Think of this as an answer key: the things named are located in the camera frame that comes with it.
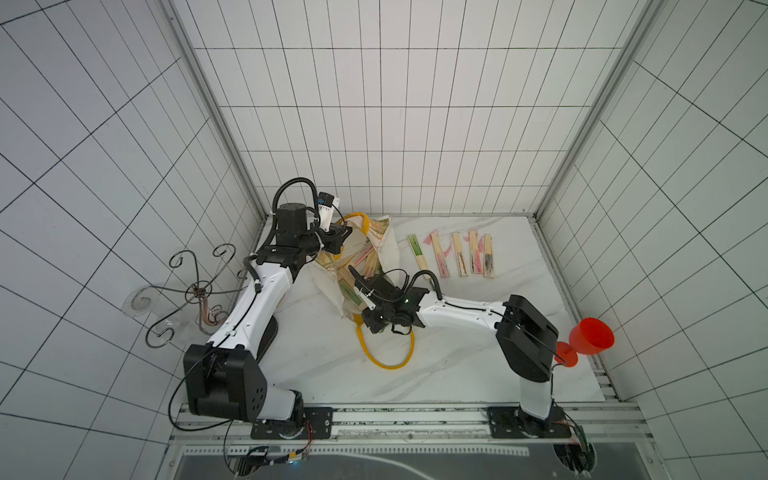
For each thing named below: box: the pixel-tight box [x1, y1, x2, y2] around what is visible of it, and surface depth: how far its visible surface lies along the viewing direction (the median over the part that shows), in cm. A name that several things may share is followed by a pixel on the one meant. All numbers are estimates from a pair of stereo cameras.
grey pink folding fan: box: [483, 233, 495, 278], surface depth 108 cm
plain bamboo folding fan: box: [452, 232, 469, 277], surface depth 112 cm
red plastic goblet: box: [554, 317, 615, 368], surface depth 75 cm
